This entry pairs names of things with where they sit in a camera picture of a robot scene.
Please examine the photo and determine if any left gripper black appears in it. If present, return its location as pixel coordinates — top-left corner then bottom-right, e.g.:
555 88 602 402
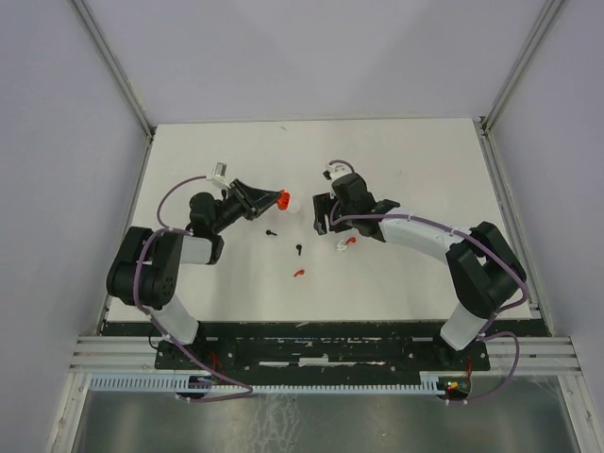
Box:
212 178 282 234

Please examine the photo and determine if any round orange earbud case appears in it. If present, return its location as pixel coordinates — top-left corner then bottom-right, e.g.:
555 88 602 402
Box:
277 190 291 211

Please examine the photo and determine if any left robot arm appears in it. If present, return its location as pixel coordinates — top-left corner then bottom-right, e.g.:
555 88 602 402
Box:
106 179 285 368

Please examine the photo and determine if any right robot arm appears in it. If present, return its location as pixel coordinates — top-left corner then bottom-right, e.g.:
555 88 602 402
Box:
312 161 529 369

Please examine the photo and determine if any round white earbud case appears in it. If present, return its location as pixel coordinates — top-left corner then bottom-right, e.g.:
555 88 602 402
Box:
286 199 301 215

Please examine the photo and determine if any right controller board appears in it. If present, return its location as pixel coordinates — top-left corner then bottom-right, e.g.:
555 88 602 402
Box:
444 377 472 400

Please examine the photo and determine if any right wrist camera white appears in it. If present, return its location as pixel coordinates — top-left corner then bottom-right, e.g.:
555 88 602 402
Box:
322 159 355 181

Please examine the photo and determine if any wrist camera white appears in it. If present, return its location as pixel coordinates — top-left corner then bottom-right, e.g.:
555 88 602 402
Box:
322 159 355 181
210 162 229 190

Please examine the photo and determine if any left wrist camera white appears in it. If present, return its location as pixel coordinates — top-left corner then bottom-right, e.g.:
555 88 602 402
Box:
210 162 229 190

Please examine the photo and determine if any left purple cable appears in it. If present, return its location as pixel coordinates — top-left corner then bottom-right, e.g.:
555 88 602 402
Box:
134 175 256 405

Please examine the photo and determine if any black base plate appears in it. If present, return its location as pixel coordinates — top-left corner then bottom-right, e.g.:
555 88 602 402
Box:
154 337 488 374

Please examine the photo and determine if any right aluminium corner post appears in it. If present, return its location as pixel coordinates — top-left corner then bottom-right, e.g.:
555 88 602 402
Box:
478 0 567 138

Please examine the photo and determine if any aluminium corner post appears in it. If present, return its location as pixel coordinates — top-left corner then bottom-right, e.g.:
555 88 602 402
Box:
70 0 157 141
478 0 567 138

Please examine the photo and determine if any left aluminium corner post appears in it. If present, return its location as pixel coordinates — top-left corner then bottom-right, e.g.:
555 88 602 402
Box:
70 0 157 141

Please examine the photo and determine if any white slotted cable duct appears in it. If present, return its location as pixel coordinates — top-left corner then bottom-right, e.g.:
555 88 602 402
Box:
88 370 449 395

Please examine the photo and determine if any aluminium frame rail front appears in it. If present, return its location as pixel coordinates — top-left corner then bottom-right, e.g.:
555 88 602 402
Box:
70 336 581 377

